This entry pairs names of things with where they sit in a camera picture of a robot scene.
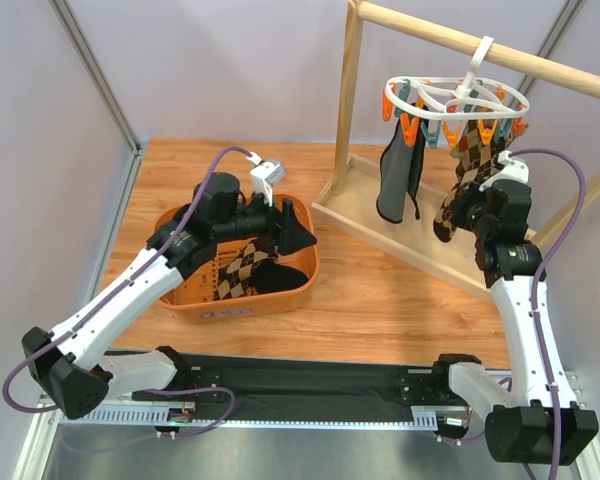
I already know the black white-striped sock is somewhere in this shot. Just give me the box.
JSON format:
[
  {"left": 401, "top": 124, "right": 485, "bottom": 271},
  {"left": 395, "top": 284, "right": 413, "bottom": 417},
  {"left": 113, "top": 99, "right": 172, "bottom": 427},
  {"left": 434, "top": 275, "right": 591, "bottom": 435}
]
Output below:
[{"left": 250, "top": 262, "right": 309, "bottom": 294}]

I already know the aluminium frame post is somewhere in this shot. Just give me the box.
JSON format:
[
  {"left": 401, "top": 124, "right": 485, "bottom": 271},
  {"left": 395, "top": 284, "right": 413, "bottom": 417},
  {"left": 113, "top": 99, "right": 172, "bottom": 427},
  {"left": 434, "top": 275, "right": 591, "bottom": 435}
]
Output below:
[
  {"left": 49, "top": 0, "right": 145, "bottom": 300},
  {"left": 517, "top": 0, "right": 587, "bottom": 98}
]

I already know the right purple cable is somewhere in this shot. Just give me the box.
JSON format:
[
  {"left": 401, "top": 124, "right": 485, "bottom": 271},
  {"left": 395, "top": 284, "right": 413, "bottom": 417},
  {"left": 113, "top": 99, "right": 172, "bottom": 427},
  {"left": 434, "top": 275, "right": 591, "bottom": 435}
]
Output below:
[{"left": 437, "top": 148, "right": 589, "bottom": 480}]

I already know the grey black sock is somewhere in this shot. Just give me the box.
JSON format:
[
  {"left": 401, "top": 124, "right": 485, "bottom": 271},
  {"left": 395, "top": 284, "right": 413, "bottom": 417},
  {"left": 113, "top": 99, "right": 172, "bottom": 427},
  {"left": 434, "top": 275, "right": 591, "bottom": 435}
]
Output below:
[{"left": 376, "top": 120, "right": 426, "bottom": 224}]

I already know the purple cable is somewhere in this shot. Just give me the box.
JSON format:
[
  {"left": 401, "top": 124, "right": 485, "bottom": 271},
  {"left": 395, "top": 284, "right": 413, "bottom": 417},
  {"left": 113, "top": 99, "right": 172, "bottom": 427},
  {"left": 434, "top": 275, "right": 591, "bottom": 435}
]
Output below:
[
  {"left": 2, "top": 146, "right": 256, "bottom": 454},
  {"left": 437, "top": 148, "right": 589, "bottom": 480}
]

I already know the left aluminium frame post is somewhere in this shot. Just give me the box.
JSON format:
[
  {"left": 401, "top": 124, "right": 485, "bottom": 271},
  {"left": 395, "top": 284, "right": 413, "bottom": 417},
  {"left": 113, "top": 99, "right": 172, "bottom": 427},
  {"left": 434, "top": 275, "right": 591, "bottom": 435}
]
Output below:
[{"left": 49, "top": 0, "right": 145, "bottom": 300}]

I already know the brown argyle sock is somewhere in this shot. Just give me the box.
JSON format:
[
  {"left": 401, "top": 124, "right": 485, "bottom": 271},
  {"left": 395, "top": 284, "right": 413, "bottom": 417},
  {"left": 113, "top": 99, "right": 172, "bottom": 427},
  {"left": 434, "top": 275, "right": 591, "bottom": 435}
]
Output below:
[
  {"left": 213, "top": 239, "right": 278, "bottom": 301},
  {"left": 433, "top": 120, "right": 517, "bottom": 243}
]

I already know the right aluminium frame post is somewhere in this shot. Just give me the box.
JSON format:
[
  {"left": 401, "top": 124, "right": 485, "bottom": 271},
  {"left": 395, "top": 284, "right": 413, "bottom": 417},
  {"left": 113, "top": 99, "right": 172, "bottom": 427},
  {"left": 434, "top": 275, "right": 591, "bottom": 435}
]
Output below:
[{"left": 517, "top": 0, "right": 587, "bottom": 98}]

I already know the wooden hanger rack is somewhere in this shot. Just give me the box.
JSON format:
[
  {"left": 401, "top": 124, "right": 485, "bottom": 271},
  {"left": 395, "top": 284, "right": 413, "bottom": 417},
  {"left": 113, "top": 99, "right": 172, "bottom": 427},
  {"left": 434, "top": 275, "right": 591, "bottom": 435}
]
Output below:
[{"left": 312, "top": 1, "right": 600, "bottom": 302}]

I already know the orange plastic basket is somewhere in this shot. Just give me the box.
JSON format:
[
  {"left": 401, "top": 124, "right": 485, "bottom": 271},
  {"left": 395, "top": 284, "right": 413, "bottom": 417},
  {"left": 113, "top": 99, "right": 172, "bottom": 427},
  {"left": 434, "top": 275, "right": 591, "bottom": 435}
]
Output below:
[{"left": 157, "top": 193, "right": 319, "bottom": 320}]

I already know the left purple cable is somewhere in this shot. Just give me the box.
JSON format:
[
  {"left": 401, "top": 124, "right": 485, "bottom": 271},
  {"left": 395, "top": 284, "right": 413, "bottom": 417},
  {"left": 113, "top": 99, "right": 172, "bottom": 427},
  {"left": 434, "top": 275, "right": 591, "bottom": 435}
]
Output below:
[{"left": 2, "top": 146, "right": 256, "bottom": 454}]

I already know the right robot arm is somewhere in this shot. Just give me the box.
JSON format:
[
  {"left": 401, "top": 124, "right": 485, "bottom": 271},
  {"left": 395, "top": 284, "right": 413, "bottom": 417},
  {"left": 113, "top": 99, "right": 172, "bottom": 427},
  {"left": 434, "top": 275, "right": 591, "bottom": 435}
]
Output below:
[{"left": 447, "top": 179, "right": 599, "bottom": 466}]

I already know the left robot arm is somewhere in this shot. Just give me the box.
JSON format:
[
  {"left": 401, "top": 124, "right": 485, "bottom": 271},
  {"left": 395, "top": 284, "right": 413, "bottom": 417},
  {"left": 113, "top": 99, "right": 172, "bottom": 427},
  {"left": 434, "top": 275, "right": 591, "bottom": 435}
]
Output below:
[{"left": 22, "top": 173, "right": 317, "bottom": 420}]

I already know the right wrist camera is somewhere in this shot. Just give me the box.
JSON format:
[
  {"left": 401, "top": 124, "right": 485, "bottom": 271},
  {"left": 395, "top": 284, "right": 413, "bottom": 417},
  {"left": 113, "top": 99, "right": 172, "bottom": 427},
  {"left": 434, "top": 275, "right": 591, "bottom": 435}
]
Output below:
[{"left": 479, "top": 150, "right": 529, "bottom": 192}]

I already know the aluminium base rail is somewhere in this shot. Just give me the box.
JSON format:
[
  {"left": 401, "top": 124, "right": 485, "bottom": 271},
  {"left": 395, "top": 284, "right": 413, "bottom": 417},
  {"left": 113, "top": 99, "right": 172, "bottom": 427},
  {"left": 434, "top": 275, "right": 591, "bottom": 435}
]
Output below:
[{"left": 39, "top": 364, "right": 591, "bottom": 431}]

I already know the white round clip hanger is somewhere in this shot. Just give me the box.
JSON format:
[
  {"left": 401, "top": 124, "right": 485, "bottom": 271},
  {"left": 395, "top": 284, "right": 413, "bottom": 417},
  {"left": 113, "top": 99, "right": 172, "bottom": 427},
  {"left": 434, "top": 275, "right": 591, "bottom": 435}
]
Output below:
[{"left": 381, "top": 36, "right": 530, "bottom": 122}]

